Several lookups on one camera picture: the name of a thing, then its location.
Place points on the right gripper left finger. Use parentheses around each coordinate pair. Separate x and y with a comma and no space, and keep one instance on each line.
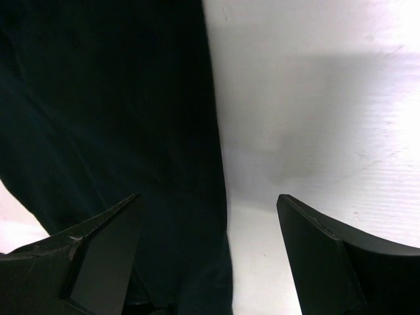
(84,269)

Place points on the black t shirt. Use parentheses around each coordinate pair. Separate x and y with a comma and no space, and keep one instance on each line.
(101,100)

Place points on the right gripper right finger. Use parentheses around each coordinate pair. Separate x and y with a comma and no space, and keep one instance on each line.
(339,269)

